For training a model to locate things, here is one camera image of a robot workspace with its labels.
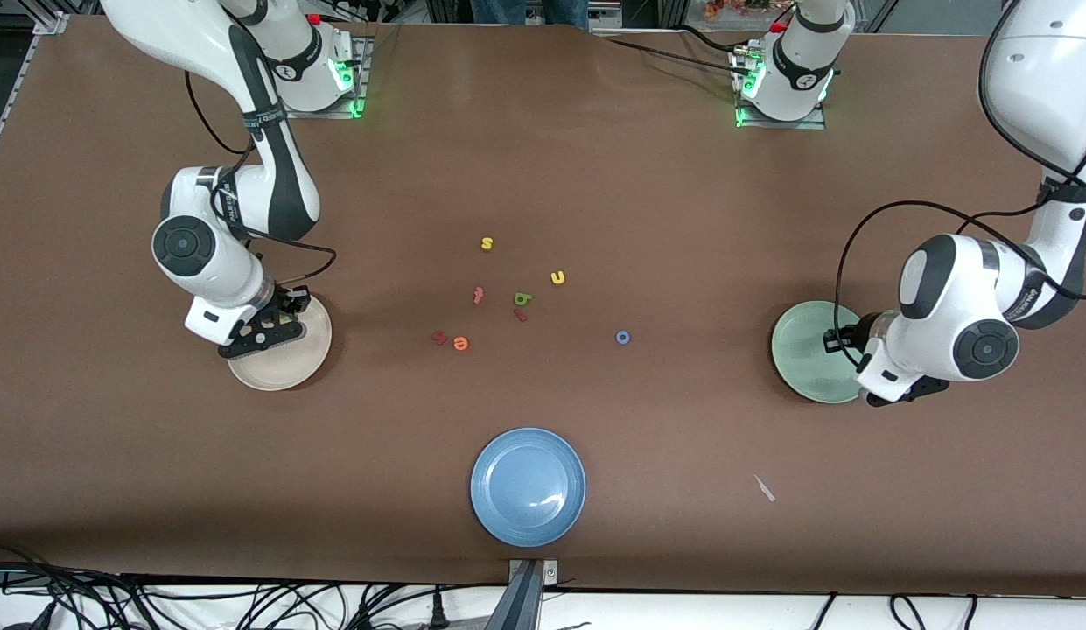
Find blue plate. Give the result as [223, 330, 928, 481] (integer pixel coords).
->
[470, 427, 587, 549]

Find aluminium table frame rail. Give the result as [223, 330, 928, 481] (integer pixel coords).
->
[0, 31, 43, 169]

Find light green plate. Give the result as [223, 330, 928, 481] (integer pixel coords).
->
[771, 300, 879, 404]

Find black looped floor cable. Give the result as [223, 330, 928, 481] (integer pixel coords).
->
[888, 593, 978, 630]

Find black cable to arm base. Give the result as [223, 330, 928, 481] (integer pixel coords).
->
[606, 24, 753, 75]

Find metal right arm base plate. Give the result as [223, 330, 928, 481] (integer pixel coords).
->
[273, 35, 373, 120]

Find beige brown plate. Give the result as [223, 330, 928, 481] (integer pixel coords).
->
[226, 289, 333, 392]

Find person in blue jeans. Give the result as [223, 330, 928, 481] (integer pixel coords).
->
[470, 0, 589, 27]

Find brown table cover sheet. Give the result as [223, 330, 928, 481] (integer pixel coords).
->
[0, 16, 1086, 598]

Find silver camera mount bracket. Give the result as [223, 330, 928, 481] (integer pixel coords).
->
[508, 558, 559, 585]

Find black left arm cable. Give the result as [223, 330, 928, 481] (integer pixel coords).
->
[833, 0, 1086, 368]

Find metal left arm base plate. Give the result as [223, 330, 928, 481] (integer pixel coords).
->
[731, 44, 828, 130]

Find grey camera mount pole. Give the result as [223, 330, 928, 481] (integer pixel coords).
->
[483, 560, 543, 630]

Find black floor cable tangle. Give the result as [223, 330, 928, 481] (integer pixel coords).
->
[0, 542, 508, 630]

